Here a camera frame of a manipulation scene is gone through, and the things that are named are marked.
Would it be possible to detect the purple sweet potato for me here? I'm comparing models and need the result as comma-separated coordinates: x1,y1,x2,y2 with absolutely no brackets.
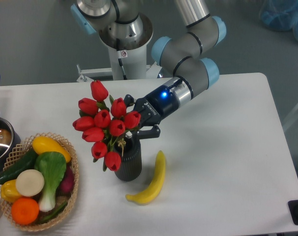
59,166,75,194

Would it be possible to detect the yellow banana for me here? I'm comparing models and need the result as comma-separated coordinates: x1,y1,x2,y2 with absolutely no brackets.
125,150,166,205

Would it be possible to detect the dark grey ribbed vase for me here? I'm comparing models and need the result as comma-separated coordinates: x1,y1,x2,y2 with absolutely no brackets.
114,137,142,181

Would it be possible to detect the green bok choy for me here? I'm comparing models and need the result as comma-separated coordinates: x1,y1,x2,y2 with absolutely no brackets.
34,151,66,212

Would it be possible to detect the green chili pepper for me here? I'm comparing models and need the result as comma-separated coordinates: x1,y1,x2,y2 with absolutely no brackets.
37,202,68,224

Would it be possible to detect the red tulip bouquet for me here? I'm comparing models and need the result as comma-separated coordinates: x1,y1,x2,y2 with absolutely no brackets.
73,80,141,172

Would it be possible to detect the dark green cucumber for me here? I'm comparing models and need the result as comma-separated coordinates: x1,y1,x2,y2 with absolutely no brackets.
0,148,38,185

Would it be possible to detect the yellow bell pepper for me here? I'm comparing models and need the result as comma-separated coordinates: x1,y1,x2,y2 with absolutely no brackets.
0,179,22,203

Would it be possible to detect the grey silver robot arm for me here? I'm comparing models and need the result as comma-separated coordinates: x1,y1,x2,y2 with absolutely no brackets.
71,0,226,138

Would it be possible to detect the white round radish slice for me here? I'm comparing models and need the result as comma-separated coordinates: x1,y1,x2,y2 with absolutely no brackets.
16,169,45,197

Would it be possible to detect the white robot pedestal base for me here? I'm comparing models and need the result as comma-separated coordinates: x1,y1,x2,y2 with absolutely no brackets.
76,27,164,83

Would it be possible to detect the woven wicker basket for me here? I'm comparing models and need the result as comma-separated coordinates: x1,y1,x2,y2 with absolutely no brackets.
1,132,79,232

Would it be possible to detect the blue plastic bag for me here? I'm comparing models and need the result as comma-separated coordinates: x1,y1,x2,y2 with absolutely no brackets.
259,0,298,42

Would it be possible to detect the orange fruit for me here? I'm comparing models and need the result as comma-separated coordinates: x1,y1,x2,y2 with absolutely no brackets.
11,198,39,225

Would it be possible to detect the yellow squash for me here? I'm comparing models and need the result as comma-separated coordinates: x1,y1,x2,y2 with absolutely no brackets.
32,136,71,163

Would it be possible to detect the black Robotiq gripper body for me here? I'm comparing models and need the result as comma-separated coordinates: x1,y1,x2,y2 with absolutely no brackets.
134,85,180,127

